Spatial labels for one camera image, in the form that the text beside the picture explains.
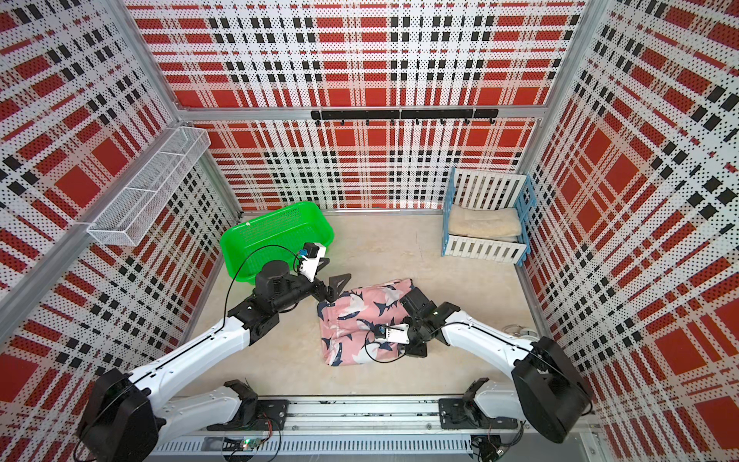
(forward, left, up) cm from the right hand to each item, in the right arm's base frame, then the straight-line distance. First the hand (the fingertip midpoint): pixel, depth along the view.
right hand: (409, 339), depth 83 cm
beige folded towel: (+43, -38, +3) cm, 57 cm away
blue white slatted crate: (+56, -35, +8) cm, 66 cm away
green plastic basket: (+40, +54, -3) cm, 67 cm away
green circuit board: (-25, +40, -1) cm, 47 cm away
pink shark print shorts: (+6, +19, -4) cm, 21 cm away
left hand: (+13, +18, +18) cm, 29 cm away
